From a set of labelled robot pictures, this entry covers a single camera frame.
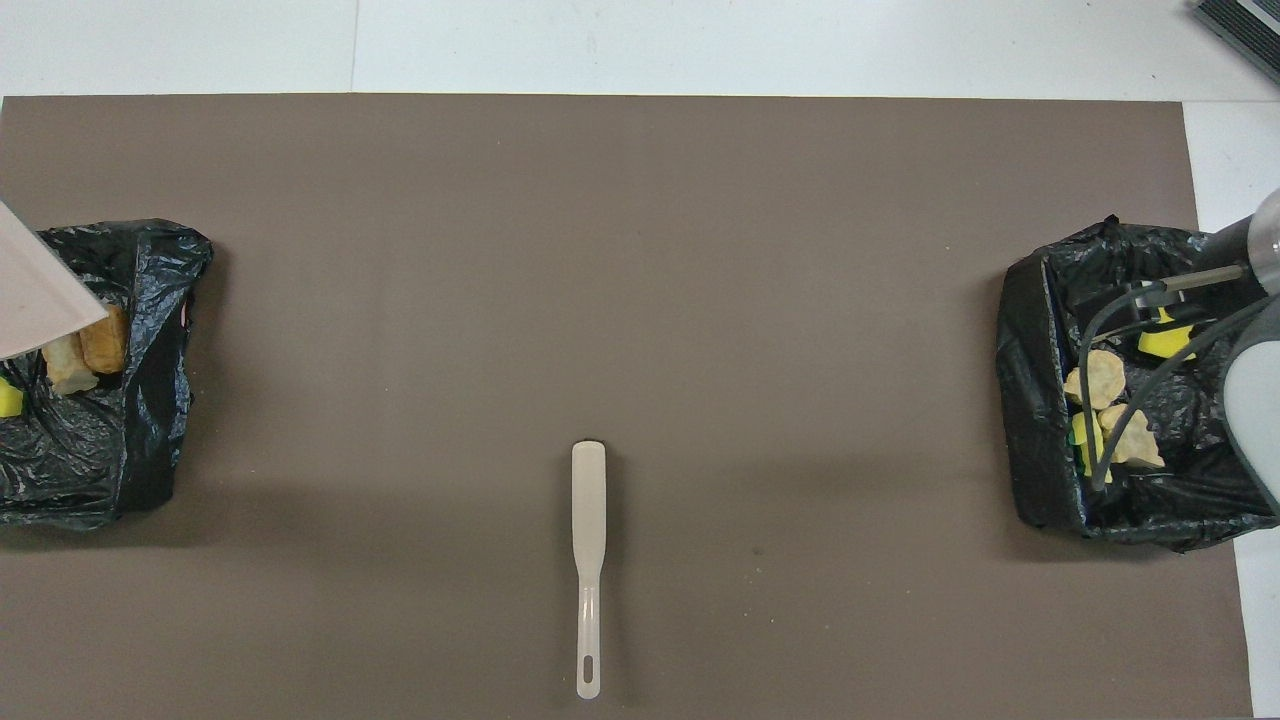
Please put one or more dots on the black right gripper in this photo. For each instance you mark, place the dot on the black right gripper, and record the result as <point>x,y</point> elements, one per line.
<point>1150,300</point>

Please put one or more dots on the yellow sponge chunk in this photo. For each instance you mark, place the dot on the yellow sponge chunk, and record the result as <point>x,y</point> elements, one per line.
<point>1160,343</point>

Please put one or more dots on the beige trash piece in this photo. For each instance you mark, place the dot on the beige trash piece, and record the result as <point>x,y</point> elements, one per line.
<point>1138,445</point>
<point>1100,375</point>

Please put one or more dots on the notched yellow sponge piece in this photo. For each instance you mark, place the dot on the notched yellow sponge piece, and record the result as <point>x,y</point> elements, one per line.
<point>1085,445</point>

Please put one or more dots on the beige hand brush black bristles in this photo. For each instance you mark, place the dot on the beige hand brush black bristles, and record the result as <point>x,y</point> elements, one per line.
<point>589,500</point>

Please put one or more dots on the brown toy bread roll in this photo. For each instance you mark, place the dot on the brown toy bread roll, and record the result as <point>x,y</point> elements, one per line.
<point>105,340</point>

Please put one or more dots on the striped toy croissant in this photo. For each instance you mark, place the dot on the striped toy croissant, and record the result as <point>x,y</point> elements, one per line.
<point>68,365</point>

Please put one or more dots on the beige plastic dustpan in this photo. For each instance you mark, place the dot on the beige plastic dustpan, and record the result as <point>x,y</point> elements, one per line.
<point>35,290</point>

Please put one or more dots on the yellow sponge wedge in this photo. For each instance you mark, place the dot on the yellow sponge wedge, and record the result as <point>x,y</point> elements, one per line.
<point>8,398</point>

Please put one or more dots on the black bag lined bin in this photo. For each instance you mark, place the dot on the black bag lined bin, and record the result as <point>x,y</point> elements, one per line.
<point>1030,400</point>
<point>150,350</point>

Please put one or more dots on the dark grey ribbed device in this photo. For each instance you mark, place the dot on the dark grey ribbed device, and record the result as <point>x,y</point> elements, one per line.
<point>1250,25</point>

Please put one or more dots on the brown table mat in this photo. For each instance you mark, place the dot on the brown table mat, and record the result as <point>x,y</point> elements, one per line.
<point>640,250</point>

